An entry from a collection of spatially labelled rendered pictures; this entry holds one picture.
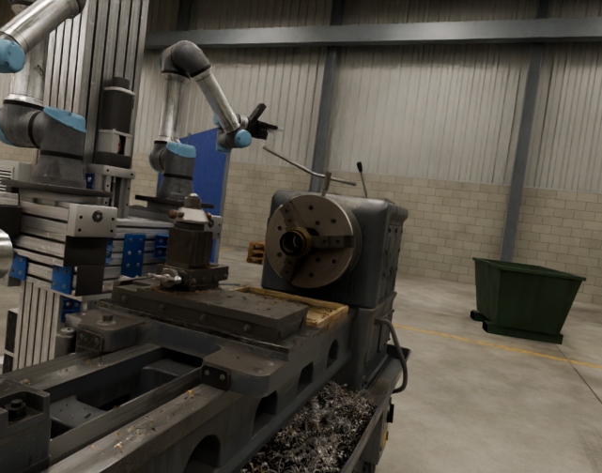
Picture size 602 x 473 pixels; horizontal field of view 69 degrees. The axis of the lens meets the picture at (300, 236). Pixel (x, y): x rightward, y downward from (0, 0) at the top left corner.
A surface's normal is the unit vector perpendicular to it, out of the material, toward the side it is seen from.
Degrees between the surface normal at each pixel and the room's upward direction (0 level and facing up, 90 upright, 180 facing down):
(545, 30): 90
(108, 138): 90
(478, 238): 90
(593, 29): 90
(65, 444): 57
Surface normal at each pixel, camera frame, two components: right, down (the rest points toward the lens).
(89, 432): 0.84, -0.42
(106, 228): 0.87, 0.14
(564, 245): -0.36, 0.00
